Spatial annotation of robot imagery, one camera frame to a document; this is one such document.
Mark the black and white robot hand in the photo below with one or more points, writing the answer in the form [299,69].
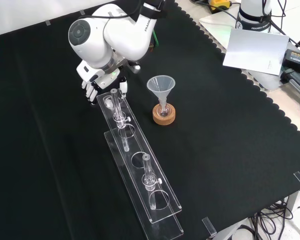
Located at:
[89,75]

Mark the clear weighing funnel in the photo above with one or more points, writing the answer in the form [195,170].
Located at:
[109,103]

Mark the clear plastic funnel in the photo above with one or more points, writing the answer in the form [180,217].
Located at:
[161,86]

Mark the clear funnel stand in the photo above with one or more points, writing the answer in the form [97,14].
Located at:
[139,175]

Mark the grey tape piece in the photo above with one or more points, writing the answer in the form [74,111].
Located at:
[47,22]
[82,11]

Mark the small round-bottom flask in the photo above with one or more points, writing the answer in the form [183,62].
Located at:
[164,112]

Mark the yellow stop button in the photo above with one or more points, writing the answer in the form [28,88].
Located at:
[220,3]

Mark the black cloth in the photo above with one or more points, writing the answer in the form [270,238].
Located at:
[227,150]

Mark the pale board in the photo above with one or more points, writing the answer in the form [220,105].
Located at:
[256,53]

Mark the black power adapter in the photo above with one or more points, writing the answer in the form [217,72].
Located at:
[297,58]

